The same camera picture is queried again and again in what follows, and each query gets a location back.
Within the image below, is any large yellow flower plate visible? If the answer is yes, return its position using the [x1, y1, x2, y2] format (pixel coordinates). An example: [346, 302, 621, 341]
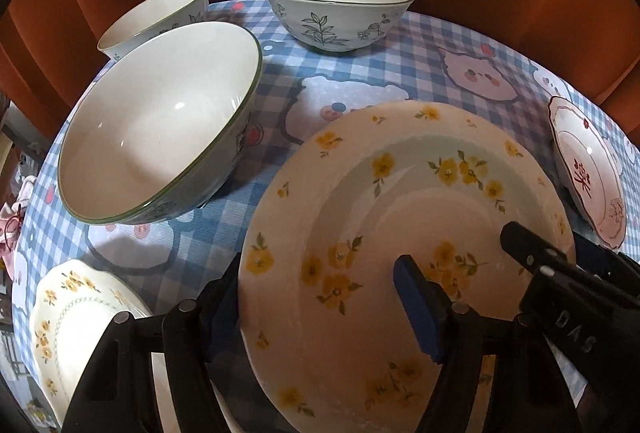
[238, 100, 577, 433]

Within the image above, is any large white green-rimmed bowl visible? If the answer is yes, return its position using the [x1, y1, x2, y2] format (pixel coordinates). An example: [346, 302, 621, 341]
[57, 20, 264, 226]

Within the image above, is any pile of clothes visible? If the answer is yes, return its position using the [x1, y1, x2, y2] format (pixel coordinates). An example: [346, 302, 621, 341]
[0, 173, 36, 266]

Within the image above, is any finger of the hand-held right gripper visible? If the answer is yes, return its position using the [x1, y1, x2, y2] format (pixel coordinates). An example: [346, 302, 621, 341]
[500, 220, 577, 276]
[572, 233, 640, 286]

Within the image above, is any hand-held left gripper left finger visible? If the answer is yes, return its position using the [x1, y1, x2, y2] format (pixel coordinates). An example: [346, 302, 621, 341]
[62, 254, 243, 433]

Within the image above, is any blue checked tablecloth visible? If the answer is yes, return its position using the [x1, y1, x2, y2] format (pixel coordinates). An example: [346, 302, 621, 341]
[10, 0, 640, 433]

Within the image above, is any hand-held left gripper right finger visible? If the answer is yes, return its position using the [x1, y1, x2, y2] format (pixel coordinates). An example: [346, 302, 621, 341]
[393, 254, 596, 433]

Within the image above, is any red patterned scalloped plate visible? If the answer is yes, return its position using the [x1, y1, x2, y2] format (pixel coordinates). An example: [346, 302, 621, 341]
[547, 96, 627, 250]

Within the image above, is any small scalloped yellow flower plate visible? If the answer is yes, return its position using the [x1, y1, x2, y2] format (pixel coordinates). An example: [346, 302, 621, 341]
[29, 259, 171, 431]

